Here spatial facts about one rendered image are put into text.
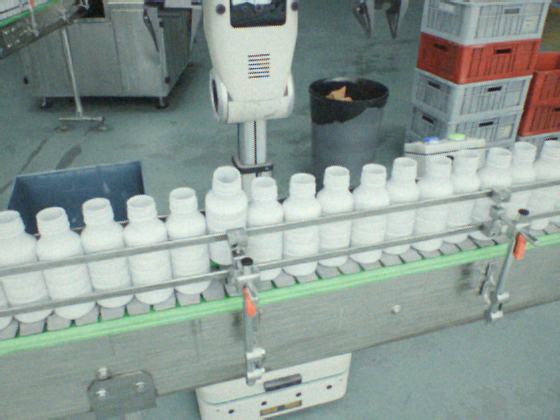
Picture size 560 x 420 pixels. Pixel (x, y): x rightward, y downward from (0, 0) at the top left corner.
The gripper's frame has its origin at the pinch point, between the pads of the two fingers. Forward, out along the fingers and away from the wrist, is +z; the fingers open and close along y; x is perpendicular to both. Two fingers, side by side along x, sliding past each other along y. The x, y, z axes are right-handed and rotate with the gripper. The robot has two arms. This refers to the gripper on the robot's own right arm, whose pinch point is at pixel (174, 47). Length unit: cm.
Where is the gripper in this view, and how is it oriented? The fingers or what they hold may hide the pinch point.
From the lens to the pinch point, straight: 103.6
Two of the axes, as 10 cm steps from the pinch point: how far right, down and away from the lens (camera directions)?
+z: 0.7, 9.9, 0.9
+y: 9.4, -0.9, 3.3
